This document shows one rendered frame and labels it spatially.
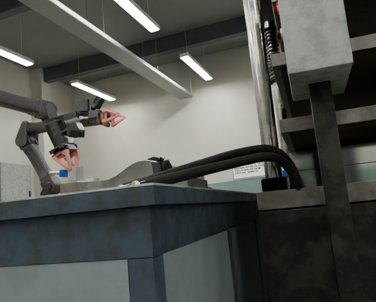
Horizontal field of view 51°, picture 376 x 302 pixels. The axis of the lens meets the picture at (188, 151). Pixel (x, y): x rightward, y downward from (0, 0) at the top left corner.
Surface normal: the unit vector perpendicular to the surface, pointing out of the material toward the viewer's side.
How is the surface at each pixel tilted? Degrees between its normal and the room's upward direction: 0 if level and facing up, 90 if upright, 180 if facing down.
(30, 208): 90
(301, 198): 90
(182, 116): 90
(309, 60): 90
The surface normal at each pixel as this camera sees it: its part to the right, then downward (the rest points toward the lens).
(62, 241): -0.30, -0.11
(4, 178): 0.93, -0.14
